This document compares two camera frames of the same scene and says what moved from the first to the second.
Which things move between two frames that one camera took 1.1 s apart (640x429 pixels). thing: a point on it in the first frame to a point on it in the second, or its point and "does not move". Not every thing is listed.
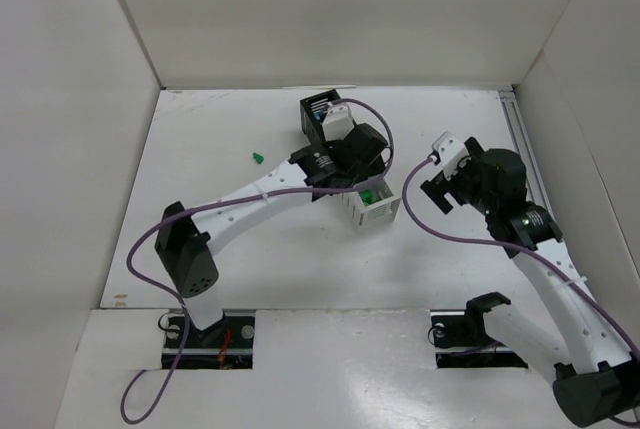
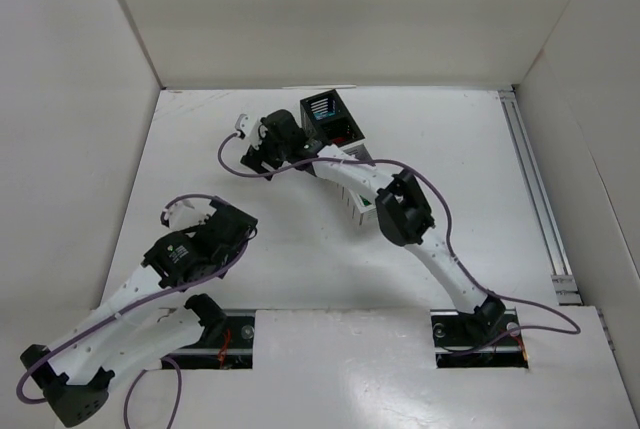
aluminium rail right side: [536, 185] does not move
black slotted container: [312, 112] does not move
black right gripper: [445, 187] to [262, 158]
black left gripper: [360, 169] to [232, 224]
